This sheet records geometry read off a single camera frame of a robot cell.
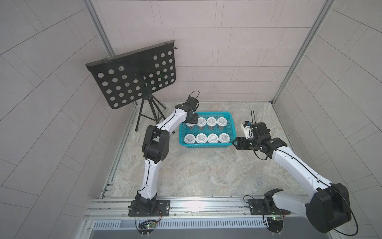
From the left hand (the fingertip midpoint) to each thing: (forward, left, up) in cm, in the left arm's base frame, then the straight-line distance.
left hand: (193, 117), depth 100 cm
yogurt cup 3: (-4, -12, +1) cm, 13 cm away
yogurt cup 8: (-16, -19, +1) cm, 25 cm away
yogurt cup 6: (-16, -5, +1) cm, 17 cm away
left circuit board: (-59, +19, -4) cm, 62 cm away
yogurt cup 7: (-16, -12, +1) cm, 20 cm away
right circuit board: (-58, -39, -6) cm, 70 cm away
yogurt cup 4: (-5, -19, +1) cm, 19 cm away
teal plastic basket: (-5, -14, -7) cm, 17 cm away
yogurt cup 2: (-4, -5, +1) cm, 7 cm away
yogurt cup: (-7, +2, 0) cm, 7 cm away
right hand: (-21, -25, +6) cm, 33 cm away
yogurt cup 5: (-17, +2, +1) cm, 17 cm away
